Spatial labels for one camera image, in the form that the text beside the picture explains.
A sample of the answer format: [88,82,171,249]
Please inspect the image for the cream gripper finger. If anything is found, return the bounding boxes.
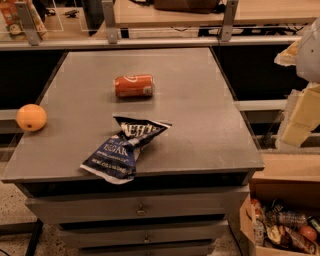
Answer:
[274,40,300,66]
[275,82,320,149]

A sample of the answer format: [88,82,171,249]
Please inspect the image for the orange coke can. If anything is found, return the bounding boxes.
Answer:
[114,74,154,98]

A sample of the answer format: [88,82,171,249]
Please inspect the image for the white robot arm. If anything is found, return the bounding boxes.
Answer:
[274,18,320,150]

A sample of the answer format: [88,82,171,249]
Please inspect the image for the cardboard box of snacks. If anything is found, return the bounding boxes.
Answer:
[240,154,320,256]

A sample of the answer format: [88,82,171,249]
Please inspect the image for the grey drawer cabinet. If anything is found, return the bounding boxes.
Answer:
[2,48,263,256]

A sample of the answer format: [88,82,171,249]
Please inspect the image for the wooden desk in background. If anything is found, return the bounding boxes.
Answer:
[91,0,320,38]

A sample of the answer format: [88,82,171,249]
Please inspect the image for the dark blue chip bag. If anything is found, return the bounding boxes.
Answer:
[80,116,171,185]

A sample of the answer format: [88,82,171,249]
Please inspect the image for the orange fruit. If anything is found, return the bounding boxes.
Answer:
[16,104,47,131]

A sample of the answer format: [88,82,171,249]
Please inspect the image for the metal glass railing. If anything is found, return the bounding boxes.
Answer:
[0,0,320,51]

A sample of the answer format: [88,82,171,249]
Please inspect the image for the colourful snack box behind glass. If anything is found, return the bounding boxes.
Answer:
[0,0,48,41]

